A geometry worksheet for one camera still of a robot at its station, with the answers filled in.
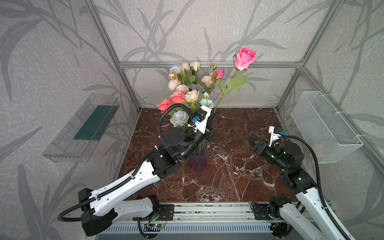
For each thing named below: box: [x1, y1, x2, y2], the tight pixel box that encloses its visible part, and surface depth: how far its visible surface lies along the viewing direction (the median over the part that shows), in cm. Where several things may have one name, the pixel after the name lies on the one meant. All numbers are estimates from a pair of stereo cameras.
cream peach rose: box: [181, 62, 192, 73], surface depth 86 cm
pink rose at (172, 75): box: [168, 71, 178, 80], surface depth 78 cm
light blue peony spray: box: [199, 91, 214, 109], surface depth 70 cm
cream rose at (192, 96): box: [185, 89, 200, 103], surface depth 70 cm
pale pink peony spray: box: [167, 79, 190, 93], surface depth 79 cm
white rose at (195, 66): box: [191, 61, 201, 73], surface depth 87 cm
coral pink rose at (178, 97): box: [170, 91, 185, 104], surface depth 68 cm
